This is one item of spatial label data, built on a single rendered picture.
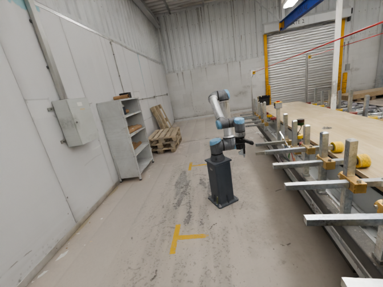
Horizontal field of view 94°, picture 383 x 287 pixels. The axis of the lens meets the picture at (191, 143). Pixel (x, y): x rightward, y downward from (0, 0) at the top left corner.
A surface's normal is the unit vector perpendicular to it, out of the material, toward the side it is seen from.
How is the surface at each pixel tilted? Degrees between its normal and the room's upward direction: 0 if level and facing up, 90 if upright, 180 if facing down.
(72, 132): 90
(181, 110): 90
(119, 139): 90
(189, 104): 90
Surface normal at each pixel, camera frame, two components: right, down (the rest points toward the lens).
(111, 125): -0.08, 0.30
